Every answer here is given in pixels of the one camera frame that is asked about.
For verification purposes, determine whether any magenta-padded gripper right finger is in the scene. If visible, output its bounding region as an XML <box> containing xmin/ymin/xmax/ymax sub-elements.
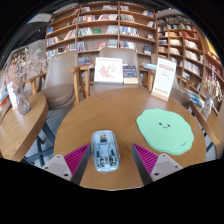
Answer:
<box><xmin>131</xmin><ymin>143</ymin><xmax>184</xmax><ymax>186</ymax></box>

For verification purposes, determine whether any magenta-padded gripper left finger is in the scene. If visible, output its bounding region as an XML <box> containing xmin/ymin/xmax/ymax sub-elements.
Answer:
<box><xmin>41</xmin><ymin>143</ymin><xmax>92</xmax><ymax>186</ymax></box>

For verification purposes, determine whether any transparent blue computer mouse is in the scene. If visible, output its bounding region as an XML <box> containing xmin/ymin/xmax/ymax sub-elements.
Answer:
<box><xmin>90</xmin><ymin>129</ymin><xmax>121</xmax><ymax>173</ymax></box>

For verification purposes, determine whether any green smiley mouse pad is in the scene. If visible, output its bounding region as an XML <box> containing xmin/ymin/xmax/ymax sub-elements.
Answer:
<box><xmin>135</xmin><ymin>108</ymin><xmax>195</xmax><ymax>156</ymax></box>

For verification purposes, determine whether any round wooden side table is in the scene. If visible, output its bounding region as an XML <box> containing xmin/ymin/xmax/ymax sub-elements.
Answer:
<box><xmin>0</xmin><ymin>93</ymin><xmax>56</xmax><ymax>166</ymax></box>
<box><xmin>190</xmin><ymin>101</ymin><xmax>224</xmax><ymax>159</ymax></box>

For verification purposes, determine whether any stack of colourful books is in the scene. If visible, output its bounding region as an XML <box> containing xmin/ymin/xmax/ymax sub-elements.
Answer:
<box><xmin>184</xmin><ymin>88</ymin><xmax>205</xmax><ymax>108</ymax></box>

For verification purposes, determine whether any white sign on wooden base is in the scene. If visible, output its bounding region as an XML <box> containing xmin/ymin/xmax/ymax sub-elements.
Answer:
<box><xmin>150</xmin><ymin>57</ymin><xmax>178</xmax><ymax>102</ymax></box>

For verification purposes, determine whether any dark blue book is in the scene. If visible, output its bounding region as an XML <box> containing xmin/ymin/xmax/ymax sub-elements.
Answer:
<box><xmin>122</xmin><ymin>64</ymin><xmax>139</xmax><ymax>85</ymax></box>

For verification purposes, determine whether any small white card sign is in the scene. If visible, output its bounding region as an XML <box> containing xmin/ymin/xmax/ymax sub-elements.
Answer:
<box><xmin>6</xmin><ymin>81</ymin><xmax>18</xmax><ymax>111</ymax></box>

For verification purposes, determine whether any white picture book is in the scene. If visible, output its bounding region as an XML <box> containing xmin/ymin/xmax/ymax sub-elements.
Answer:
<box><xmin>93</xmin><ymin>56</ymin><xmax>124</xmax><ymax>84</ymax></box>

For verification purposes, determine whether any distant wooden bookshelf unit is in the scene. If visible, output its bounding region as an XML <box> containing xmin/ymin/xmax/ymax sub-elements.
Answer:
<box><xmin>9</xmin><ymin>46</ymin><xmax>29</xmax><ymax>66</ymax></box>

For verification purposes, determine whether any wide wooden bookshelf unit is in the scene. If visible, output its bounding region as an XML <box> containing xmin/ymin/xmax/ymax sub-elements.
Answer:
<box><xmin>44</xmin><ymin>1</ymin><xmax>158</xmax><ymax>64</ymax></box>

